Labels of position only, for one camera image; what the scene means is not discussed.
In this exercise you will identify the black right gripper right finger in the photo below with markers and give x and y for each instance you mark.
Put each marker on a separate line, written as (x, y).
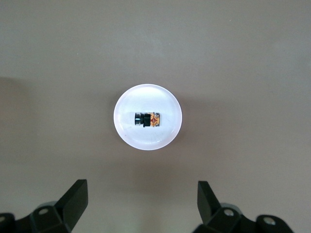
(209, 206)

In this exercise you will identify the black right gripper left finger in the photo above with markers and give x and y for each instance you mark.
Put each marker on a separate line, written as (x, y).
(70, 204)

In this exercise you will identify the pink round plate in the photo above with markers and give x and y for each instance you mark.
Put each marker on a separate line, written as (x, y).
(148, 97)

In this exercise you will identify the orange push-button switch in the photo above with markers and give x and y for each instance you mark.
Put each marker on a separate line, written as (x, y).
(147, 120)

